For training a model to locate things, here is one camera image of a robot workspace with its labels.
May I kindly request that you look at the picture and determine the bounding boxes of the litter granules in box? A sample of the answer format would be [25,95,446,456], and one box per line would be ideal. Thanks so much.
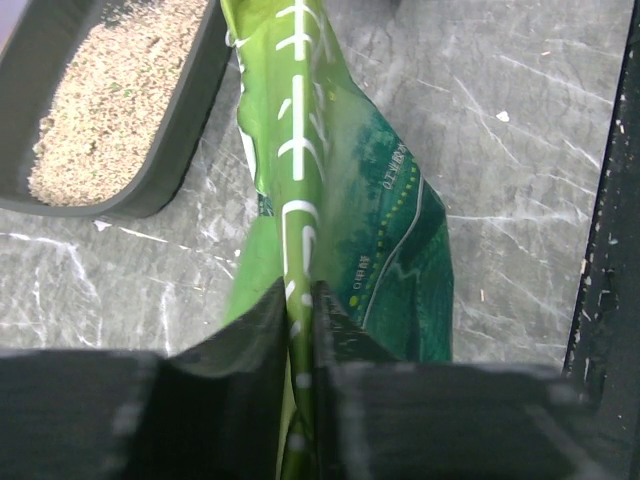
[28,0,207,207]

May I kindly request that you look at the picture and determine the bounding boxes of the green litter bag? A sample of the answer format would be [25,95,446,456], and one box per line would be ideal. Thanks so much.
[222,1,454,479]

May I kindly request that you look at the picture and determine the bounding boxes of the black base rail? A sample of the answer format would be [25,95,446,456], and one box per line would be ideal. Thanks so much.
[563,10,639,479]

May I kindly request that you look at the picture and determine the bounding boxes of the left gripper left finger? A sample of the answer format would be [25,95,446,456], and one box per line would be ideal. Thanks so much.
[1,282,287,479]

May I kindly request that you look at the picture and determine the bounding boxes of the grey litter box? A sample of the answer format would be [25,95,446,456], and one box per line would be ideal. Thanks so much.
[1,1,230,219]

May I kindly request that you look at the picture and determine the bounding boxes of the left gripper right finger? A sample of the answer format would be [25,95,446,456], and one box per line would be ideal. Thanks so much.
[313,282,608,479]

